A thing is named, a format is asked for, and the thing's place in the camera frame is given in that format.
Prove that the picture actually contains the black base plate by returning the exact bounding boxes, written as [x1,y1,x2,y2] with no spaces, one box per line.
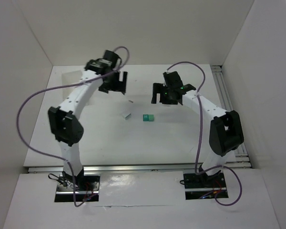
[179,172,228,200]
[48,174,100,203]

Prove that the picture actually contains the aluminium rail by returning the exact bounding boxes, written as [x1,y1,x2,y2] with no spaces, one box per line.
[27,163,252,174]
[211,65,251,167]

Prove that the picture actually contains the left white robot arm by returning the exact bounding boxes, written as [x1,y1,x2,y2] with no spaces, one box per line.
[48,50,128,188]

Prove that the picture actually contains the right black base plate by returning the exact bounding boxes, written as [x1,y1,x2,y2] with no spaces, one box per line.
[179,172,228,200]

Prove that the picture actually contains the white perforated box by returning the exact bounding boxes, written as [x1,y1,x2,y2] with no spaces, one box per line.
[61,71,82,100]

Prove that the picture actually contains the front aluminium rail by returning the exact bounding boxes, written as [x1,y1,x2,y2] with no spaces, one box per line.
[27,163,252,174]

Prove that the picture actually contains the dark green H block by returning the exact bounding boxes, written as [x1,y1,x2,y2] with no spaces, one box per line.
[143,114,149,122]

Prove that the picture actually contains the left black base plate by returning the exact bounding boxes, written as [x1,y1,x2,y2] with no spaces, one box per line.
[48,174,100,203]

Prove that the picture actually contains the right side aluminium rail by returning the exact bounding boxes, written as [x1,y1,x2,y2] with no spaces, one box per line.
[211,65,251,167]

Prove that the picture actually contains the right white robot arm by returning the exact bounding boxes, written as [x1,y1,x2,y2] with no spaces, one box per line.
[151,72,244,183]

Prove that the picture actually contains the light green G block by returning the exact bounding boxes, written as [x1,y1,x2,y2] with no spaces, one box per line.
[148,114,154,122]

